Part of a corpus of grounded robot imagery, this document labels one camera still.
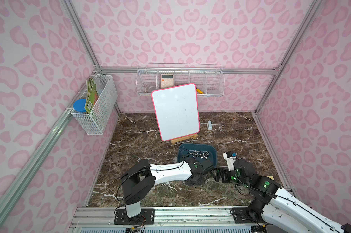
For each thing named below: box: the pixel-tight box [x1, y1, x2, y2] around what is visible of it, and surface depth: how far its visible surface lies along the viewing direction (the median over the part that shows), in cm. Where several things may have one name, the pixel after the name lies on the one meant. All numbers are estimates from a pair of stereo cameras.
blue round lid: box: [73, 98, 87, 113], surface depth 66 cm
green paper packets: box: [84, 78, 99, 115], surface depth 71 cm
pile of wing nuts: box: [187, 150, 210, 160], surface depth 97 cm
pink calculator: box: [160, 73, 174, 89], surface depth 97 cm
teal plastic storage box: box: [177, 143, 218, 168], surface depth 97 cm
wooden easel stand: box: [170, 133, 199, 145], surface depth 100 cm
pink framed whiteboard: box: [151, 83, 201, 142], surface depth 94 cm
